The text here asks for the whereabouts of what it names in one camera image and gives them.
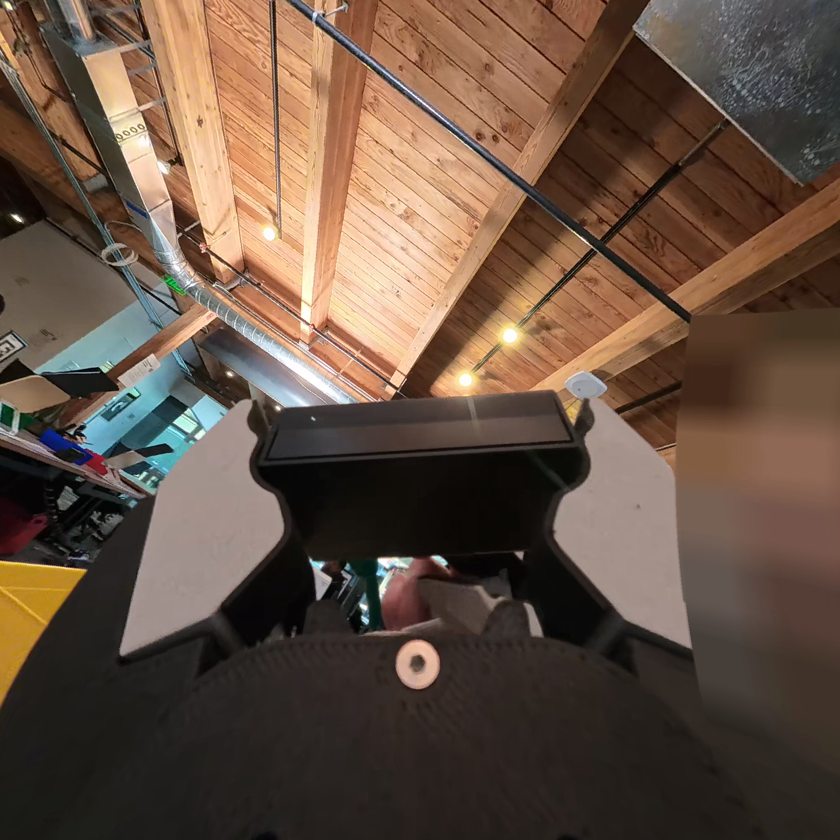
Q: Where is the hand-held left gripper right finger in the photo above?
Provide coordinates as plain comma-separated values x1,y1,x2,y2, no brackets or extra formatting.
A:
527,399,693,649

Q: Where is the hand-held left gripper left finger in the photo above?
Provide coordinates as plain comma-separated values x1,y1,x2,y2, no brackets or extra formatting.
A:
118,399,317,657

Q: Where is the black ethernet port block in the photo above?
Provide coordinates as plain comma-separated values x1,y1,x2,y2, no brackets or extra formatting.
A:
256,390,587,559

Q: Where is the person's right hand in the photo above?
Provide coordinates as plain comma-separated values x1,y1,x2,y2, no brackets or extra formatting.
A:
382,556,457,630

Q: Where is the long wooden workbench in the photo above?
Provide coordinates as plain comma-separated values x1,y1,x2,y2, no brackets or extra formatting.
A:
0,430,155,500

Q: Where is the blue storage crate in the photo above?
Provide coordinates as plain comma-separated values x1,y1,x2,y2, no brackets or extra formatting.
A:
38,428,94,466

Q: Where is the black flat monitor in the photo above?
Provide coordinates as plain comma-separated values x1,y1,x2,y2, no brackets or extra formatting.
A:
41,367,121,400

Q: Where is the yellow plastic bin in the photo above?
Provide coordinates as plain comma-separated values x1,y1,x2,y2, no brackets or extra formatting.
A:
0,560,88,706

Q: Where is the long black ceiling pipe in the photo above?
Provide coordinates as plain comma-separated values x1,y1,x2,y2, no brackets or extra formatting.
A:
285,0,693,324

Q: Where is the silver flexible duct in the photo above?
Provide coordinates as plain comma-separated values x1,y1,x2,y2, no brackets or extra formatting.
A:
150,223,360,404

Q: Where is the black track light rail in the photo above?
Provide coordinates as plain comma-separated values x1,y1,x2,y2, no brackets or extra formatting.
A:
268,0,284,238
471,118,731,370

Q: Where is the rectangular metal air duct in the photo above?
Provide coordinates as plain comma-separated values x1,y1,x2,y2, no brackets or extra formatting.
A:
39,0,179,263

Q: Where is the large galvanized duct panel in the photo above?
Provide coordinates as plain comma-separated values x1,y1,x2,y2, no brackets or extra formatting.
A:
632,0,840,189

